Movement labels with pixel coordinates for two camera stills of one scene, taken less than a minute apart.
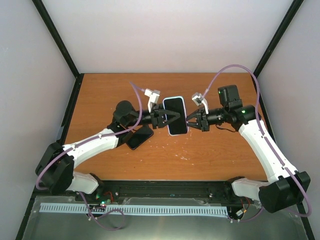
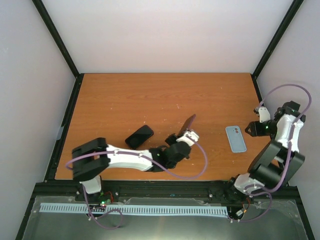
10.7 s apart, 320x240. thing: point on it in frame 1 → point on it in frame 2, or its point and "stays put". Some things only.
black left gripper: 155,116 → 169,140
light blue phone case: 176,104 → 235,139
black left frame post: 48,22 stays put
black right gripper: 202,122 → 255,130
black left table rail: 62,137 stays put
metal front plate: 243,222 stays put
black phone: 139,136 stays put
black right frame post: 293,8 stays put
